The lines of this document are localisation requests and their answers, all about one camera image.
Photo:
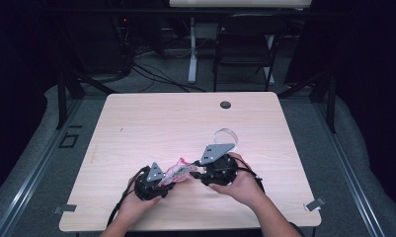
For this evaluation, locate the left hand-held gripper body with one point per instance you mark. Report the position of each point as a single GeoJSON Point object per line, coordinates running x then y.
{"type": "Point", "coordinates": [146, 191]}

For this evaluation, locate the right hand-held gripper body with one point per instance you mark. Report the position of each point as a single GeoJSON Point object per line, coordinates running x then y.
{"type": "Point", "coordinates": [220, 171]}

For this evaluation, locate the pink white plastic bag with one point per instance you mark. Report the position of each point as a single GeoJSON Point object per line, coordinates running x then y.
{"type": "Point", "coordinates": [179, 173]}

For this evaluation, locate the person's left hand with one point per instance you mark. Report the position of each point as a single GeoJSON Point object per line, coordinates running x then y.
{"type": "Point", "coordinates": [131, 207]}

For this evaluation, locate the person's right hand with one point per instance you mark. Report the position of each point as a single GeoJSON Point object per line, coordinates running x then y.
{"type": "Point", "coordinates": [246, 187]}

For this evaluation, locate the black table grommet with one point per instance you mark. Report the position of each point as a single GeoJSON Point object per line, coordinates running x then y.
{"type": "Point", "coordinates": [225, 105]}

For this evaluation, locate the grey tape tab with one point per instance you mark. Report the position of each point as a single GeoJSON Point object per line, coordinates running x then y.
{"type": "Point", "coordinates": [314, 204]}
{"type": "Point", "coordinates": [65, 208]}

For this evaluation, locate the black floor tape strip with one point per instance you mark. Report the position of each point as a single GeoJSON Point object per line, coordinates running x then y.
{"type": "Point", "coordinates": [75, 126]}

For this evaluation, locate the black metal stand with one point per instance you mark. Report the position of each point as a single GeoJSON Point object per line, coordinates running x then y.
{"type": "Point", "coordinates": [62, 98]}
{"type": "Point", "coordinates": [331, 105]}

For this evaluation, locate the grey box under desk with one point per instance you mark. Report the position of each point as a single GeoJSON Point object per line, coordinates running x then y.
{"type": "Point", "coordinates": [206, 31]}

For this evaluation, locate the black folding chair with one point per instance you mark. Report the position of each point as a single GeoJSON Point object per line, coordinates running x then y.
{"type": "Point", "coordinates": [248, 24]}

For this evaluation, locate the dark computer cabinet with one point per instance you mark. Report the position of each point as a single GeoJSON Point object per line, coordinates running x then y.
{"type": "Point", "coordinates": [100, 46]}

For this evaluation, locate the white desk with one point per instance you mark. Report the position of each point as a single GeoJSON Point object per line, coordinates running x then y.
{"type": "Point", "coordinates": [238, 3]}

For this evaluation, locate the aluminium floor rail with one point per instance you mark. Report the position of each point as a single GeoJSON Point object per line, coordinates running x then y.
{"type": "Point", "coordinates": [360, 197]}
{"type": "Point", "coordinates": [22, 194]}

